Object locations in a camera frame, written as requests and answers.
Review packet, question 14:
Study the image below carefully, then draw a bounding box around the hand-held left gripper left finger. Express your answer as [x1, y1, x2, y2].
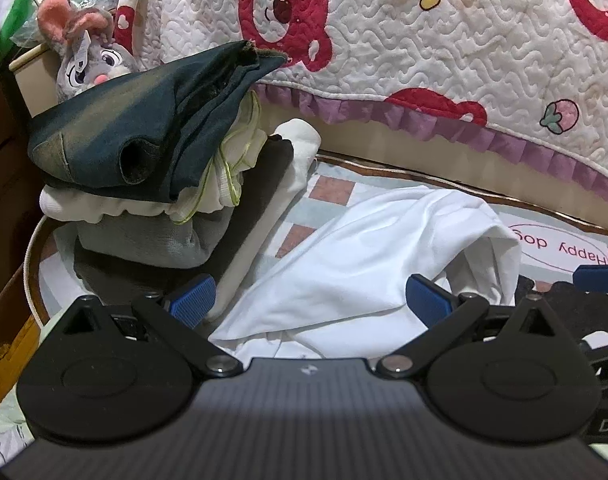
[54, 274, 245, 378]

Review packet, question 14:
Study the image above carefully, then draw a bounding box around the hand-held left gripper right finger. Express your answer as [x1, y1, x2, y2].
[376, 274, 557, 378]

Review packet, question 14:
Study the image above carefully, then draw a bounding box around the white long-sleeve shirt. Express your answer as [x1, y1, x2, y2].
[209, 185, 522, 361]

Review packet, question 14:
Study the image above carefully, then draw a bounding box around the pile of dark clothes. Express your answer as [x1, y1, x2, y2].
[74, 137, 297, 306]

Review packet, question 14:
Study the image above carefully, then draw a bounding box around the grey folded garment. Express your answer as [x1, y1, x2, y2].
[76, 205, 235, 268]

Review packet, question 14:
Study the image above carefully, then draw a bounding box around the checkered floor mat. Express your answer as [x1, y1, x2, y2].
[26, 152, 608, 356]

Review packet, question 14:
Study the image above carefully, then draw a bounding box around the cream white folded garment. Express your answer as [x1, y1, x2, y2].
[40, 185, 177, 223]

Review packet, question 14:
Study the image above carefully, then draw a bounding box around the white garment with yellow trim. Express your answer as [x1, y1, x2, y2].
[171, 92, 265, 223]

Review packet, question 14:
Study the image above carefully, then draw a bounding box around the white folded cloth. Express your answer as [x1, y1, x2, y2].
[204, 119, 321, 321]

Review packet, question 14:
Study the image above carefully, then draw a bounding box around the dark green folded garment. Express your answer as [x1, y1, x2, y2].
[26, 40, 289, 206]

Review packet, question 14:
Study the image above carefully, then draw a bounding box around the dark wooden cabinet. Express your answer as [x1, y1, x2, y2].
[0, 0, 49, 331]

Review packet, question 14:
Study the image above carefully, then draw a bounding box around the light green cloth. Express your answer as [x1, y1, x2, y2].
[0, 395, 37, 471]

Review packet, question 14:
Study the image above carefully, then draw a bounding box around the red bear print quilt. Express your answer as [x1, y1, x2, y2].
[104, 0, 608, 186]

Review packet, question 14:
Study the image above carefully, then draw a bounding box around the grey plush rabbit toy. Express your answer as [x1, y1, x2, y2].
[36, 0, 134, 106]

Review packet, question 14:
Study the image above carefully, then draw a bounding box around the clear plastic bag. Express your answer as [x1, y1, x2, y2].
[14, 0, 119, 46]

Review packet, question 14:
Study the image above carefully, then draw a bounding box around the green plastic sheet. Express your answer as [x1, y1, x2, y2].
[0, 0, 39, 63]

